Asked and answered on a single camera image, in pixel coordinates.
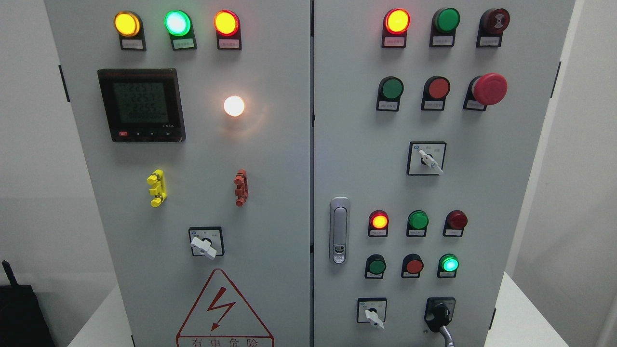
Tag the black knob selector switch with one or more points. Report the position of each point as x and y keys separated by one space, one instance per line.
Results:
x=439 y=312

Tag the red terminal connector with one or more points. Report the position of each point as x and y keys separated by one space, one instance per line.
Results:
x=241 y=191

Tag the red indicator light lower left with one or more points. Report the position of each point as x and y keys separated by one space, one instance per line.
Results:
x=378 y=224

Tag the red indicator light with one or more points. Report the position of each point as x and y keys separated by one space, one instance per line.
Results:
x=455 y=223
x=378 y=224

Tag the white glowing indicator light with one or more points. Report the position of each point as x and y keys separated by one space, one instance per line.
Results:
x=234 y=106

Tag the green push button lower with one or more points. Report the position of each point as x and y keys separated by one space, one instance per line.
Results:
x=375 y=266

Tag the green push button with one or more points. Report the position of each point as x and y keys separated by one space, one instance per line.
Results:
x=389 y=94
x=375 y=266

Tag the green push button upper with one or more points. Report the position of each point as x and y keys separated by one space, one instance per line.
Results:
x=389 y=94

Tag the green indicator light lower middle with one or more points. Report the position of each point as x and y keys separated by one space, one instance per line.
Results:
x=417 y=224

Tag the grey cabinet left door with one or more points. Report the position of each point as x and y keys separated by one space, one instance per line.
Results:
x=267 y=240

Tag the grey cabinet door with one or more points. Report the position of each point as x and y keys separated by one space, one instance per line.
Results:
x=362 y=153
x=267 y=240

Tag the grey cabinet right door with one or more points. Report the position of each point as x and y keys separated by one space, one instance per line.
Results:
x=362 y=153

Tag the red push button lower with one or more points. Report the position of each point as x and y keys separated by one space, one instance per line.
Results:
x=412 y=266

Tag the red push button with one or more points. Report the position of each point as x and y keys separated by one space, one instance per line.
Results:
x=412 y=266
x=435 y=90

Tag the yellow terminal connector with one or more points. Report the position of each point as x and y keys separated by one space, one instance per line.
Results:
x=157 y=187

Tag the red indicator light lower right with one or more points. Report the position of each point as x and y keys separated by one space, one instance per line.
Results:
x=455 y=223

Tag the red push button upper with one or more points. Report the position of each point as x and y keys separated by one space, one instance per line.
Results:
x=435 y=90

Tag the green indicator button lower right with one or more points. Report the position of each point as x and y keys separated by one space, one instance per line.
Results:
x=448 y=265

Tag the red lightning warning sticker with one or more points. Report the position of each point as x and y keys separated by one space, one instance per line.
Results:
x=221 y=317

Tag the red-ringed orange indicator light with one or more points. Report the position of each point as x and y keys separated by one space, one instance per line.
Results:
x=228 y=30

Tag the red lit indicator top right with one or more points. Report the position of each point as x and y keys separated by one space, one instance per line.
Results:
x=395 y=25

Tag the black digital power meter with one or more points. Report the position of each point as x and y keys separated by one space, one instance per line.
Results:
x=142 y=104

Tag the green lit indicator light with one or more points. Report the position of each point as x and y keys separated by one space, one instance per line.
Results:
x=180 y=30

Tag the red emergency stop mushroom button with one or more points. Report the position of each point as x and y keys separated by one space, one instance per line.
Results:
x=485 y=90

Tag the green indicator light top right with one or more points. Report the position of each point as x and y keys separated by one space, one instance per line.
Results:
x=443 y=27

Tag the yellow indicator light top left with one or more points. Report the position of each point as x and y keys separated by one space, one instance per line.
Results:
x=129 y=27

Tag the dark red buzzer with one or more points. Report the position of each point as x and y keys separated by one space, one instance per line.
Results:
x=491 y=27

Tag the black device with antenna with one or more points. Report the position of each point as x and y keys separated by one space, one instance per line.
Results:
x=22 y=323

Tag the silver door latch handle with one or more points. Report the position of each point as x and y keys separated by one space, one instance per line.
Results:
x=339 y=227

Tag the white-handled selector switch upper right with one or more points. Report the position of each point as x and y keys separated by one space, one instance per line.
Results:
x=426 y=158

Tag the white-handled selector switch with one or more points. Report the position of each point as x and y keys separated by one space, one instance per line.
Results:
x=426 y=158
x=372 y=311

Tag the white-handled selector switch left door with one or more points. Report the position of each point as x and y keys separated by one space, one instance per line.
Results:
x=206 y=241

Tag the white-handled selector switch bottom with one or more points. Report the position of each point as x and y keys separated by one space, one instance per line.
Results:
x=372 y=311

